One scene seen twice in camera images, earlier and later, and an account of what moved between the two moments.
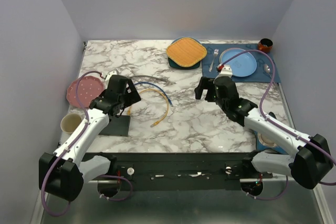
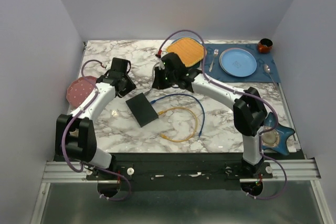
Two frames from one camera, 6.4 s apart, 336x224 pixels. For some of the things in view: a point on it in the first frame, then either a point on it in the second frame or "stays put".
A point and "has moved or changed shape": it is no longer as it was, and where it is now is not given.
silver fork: (216, 52) stays put
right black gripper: (207, 84) → (157, 83)
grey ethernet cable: (148, 76) has moved or changed shape
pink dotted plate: (89, 87) stays put
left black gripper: (133, 97) → (131, 87)
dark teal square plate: (174, 65) stays put
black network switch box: (117, 126) → (142, 109)
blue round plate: (242, 66) stays put
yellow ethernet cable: (166, 113) → (165, 137)
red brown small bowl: (265, 44) stays put
